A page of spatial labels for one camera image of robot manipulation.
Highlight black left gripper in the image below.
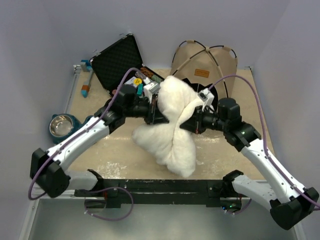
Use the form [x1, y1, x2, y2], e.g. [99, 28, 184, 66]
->
[124, 97, 169, 126]

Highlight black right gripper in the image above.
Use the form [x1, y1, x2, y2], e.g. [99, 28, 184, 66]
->
[180, 105, 228, 135]

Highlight white fluffy pillow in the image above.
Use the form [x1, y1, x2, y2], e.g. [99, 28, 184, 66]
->
[132, 75, 204, 178]

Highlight beige fabric pet tent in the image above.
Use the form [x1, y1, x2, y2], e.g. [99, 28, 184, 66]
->
[171, 39, 238, 101]

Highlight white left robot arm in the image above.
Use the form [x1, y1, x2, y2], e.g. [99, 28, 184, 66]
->
[30, 82, 168, 198]

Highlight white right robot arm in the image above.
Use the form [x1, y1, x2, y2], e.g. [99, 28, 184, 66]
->
[180, 98, 320, 230]

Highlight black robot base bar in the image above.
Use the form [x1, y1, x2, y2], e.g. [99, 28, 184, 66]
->
[75, 179, 245, 212]

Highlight teal double pet bowl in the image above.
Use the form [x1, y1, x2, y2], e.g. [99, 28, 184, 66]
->
[48, 113, 93, 145]

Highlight teal plastic clip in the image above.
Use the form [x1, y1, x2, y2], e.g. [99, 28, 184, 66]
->
[136, 83, 144, 97]

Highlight green blue poker chip roll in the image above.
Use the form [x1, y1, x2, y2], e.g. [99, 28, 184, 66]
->
[151, 74, 165, 84]

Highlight yellow big blind button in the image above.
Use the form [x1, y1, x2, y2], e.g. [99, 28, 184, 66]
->
[133, 78, 143, 86]

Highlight white playing card deck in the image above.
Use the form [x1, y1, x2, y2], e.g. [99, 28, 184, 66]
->
[124, 77, 138, 88]

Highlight red poker chip roll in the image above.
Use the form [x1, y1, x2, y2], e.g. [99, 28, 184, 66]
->
[139, 66, 156, 79]

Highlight black poker chip case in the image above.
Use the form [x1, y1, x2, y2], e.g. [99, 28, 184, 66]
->
[89, 33, 164, 96]

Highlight orange and teal toy block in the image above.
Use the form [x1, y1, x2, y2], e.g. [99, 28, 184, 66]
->
[80, 60, 94, 98]

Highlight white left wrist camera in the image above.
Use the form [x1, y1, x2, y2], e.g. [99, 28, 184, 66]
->
[143, 77, 161, 103]

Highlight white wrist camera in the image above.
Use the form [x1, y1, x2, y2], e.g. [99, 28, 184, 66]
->
[143, 77, 161, 103]
[197, 88, 215, 112]

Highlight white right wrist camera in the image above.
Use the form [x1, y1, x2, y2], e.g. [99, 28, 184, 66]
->
[197, 88, 215, 112]

